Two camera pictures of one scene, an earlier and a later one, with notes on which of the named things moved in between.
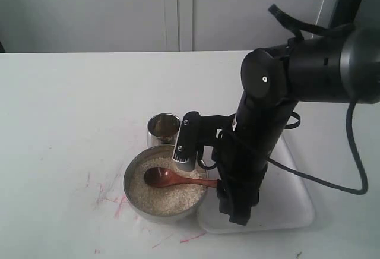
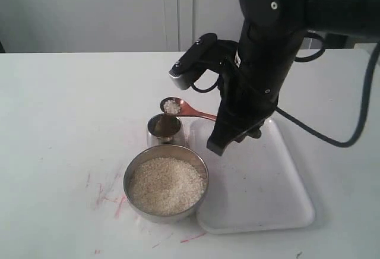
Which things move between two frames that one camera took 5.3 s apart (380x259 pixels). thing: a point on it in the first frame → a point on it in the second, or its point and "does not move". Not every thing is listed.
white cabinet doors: x=160 y=12 does not move
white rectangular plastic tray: x=283 y=201 does not move
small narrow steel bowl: x=162 y=129 does not move
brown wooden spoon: x=159 y=176 → x=187 y=109
